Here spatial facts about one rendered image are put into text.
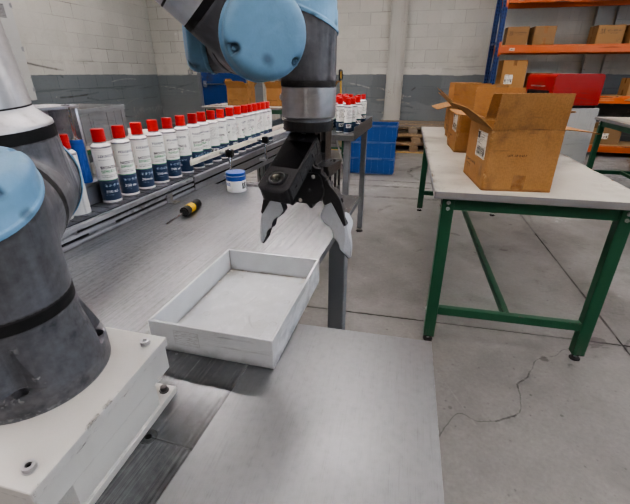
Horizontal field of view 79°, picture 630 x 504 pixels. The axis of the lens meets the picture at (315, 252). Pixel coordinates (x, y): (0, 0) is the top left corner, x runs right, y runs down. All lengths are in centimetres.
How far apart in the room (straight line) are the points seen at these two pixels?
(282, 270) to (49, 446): 51
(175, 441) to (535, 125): 159
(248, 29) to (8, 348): 35
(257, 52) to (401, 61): 757
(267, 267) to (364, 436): 43
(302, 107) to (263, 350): 34
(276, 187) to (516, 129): 135
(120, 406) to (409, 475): 32
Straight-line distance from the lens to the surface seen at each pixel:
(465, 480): 156
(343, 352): 61
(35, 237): 43
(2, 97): 54
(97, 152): 122
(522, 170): 178
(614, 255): 199
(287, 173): 51
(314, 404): 54
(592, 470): 177
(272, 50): 37
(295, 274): 80
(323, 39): 54
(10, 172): 42
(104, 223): 118
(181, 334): 62
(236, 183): 142
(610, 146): 787
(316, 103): 54
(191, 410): 55
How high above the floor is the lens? 122
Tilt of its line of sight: 25 degrees down
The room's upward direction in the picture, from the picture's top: straight up
